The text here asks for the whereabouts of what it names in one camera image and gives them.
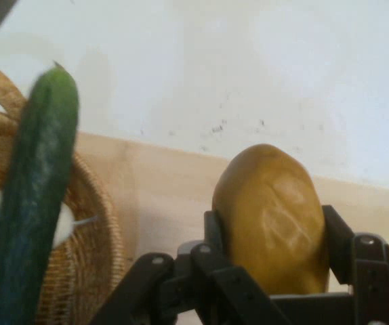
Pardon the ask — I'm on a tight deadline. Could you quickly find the wooden cutting board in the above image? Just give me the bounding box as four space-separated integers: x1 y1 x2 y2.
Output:
74 131 389 325

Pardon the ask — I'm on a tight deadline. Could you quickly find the brown potato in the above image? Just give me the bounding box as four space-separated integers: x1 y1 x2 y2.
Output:
211 144 331 295

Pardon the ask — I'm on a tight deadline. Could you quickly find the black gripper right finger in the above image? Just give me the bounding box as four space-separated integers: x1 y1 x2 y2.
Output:
321 204 389 325

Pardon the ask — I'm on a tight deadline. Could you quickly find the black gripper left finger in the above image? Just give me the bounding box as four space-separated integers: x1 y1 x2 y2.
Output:
89 209 283 325

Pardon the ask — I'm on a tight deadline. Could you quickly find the long dark green cucumber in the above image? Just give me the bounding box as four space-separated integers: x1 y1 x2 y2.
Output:
0 60 80 325

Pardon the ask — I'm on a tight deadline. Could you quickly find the white radish with green leaves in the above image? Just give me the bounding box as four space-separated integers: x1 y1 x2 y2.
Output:
0 189 99 269

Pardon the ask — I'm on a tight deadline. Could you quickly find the woven wicker basket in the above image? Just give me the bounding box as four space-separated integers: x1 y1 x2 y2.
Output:
0 56 128 325

